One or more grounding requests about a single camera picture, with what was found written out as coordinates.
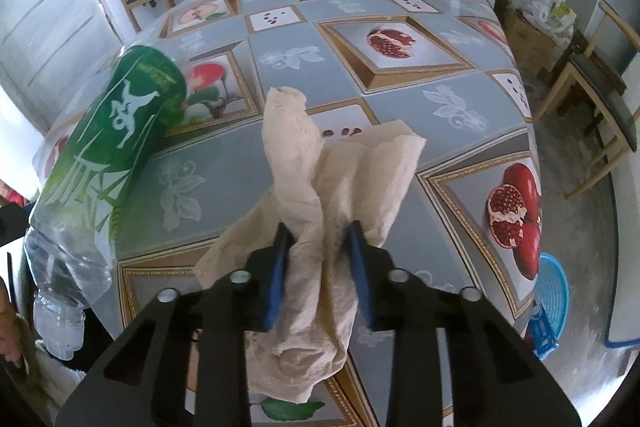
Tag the beige paper tissue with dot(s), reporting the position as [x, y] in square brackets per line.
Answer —
[310, 187]

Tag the person's left hand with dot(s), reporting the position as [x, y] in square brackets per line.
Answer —
[10, 332]

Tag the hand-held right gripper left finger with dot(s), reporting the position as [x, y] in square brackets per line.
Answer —
[275, 277]

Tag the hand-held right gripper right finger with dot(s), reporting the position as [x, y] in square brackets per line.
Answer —
[361, 277]

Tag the blue plastic basket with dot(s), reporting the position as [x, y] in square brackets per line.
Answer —
[552, 287]

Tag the white door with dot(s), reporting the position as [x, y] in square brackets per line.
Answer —
[45, 22]

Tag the cardboard box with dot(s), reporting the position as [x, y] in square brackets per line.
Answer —
[527, 39]

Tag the fruit print tablecloth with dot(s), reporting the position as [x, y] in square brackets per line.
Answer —
[400, 107]

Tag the green label plastic bottle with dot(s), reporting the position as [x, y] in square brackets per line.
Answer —
[115, 132]

